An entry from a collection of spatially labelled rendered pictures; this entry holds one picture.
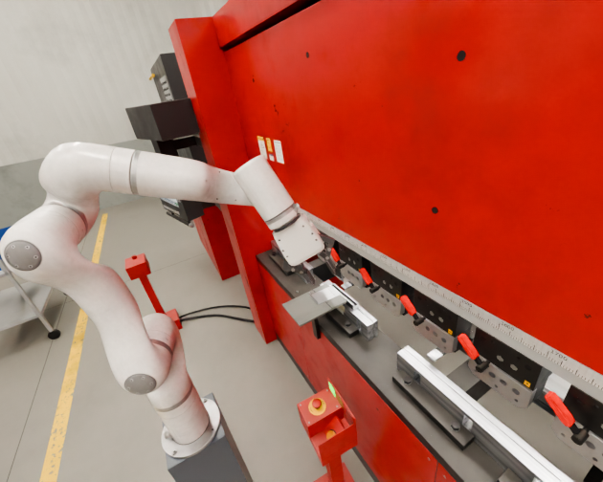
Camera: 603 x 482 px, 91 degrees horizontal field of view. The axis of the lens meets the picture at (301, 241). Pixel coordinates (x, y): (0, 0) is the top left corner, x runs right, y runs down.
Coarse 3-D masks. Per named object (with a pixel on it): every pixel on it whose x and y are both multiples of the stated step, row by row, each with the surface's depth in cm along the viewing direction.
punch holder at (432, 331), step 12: (420, 300) 91; (432, 300) 86; (420, 312) 93; (432, 312) 88; (444, 312) 84; (420, 324) 94; (432, 324) 90; (444, 324) 85; (456, 324) 81; (468, 324) 85; (432, 336) 91; (444, 336) 87; (456, 336) 84; (468, 336) 89; (444, 348) 89; (456, 348) 87
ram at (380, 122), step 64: (384, 0) 66; (448, 0) 55; (512, 0) 47; (576, 0) 41; (256, 64) 132; (320, 64) 93; (384, 64) 72; (448, 64) 59; (512, 64) 50; (576, 64) 43; (256, 128) 159; (320, 128) 106; (384, 128) 79; (448, 128) 64; (512, 128) 53; (576, 128) 45; (320, 192) 122; (384, 192) 88; (448, 192) 69; (512, 192) 57; (576, 192) 48; (448, 256) 76; (512, 256) 61; (576, 256) 51; (512, 320) 66; (576, 320) 55; (576, 384) 59
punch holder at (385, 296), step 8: (376, 272) 106; (384, 272) 102; (376, 280) 108; (384, 280) 104; (392, 280) 100; (400, 280) 96; (384, 288) 106; (392, 288) 101; (400, 288) 97; (408, 288) 99; (376, 296) 112; (384, 296) 107; (392, 296) 102; (400, 296) 99; (408, 296) 101; (384, 304) 109; (392, 304) 104; (400, 304) 100; (392, 312) 106; (400, 312) 102
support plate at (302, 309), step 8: (320, 288) 152; (304, 296) 148; (336, 296) 145; (288, 304) 145; (296, 304) 144; (304, 304) 143; (312, 304) 142; (320, 304) 142; (336, 304) 140; (288, 312) 140; (296, 312) 139; (304, 312) 139; (312, 312) 138; (320, 312) 137; (296, 320) 134; (304, 320) 134
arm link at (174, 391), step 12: (156, 324) 82; (168, 324) 85; (156, 336) 79; (168, 336) 82; (180, 336) 90; (180, 348) 89; (180, 360) 88; (180, 372) 86; (168, 384) 83; (180, 384) 85; (156, 396) 82; (168, 396) 82; (180, 396) 85; (156, 408) 84; (168, 408) 84
